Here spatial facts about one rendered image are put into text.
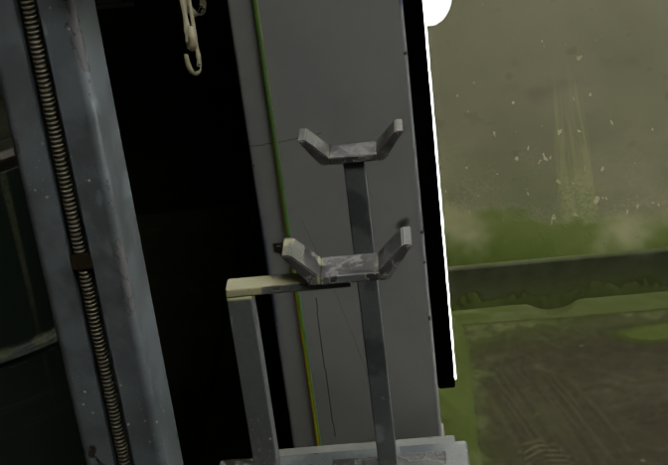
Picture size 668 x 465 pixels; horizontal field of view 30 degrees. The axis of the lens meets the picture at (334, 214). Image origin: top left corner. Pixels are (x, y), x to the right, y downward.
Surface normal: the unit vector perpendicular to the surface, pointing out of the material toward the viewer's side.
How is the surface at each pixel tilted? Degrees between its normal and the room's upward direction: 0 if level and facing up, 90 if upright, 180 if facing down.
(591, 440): 0
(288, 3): 90
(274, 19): 90
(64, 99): 90
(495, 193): 57
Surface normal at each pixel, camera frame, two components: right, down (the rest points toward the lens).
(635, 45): -0.08, -0.16
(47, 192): -0.03, 0.40
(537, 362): -0.11, -0.91
